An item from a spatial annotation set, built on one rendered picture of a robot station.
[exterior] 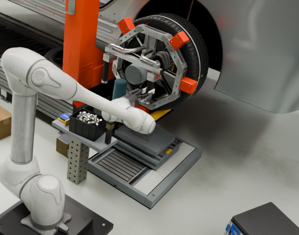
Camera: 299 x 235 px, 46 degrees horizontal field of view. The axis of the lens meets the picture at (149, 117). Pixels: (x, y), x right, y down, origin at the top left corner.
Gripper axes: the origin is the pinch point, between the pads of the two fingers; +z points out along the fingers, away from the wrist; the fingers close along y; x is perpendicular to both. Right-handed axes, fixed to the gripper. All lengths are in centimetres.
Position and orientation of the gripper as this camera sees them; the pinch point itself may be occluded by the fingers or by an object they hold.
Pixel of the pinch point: (148, 91)
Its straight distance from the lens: 213.8
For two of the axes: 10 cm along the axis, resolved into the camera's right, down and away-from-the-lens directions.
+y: 8.2, 4.1, -3.9
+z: 5.4, -3.6, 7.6
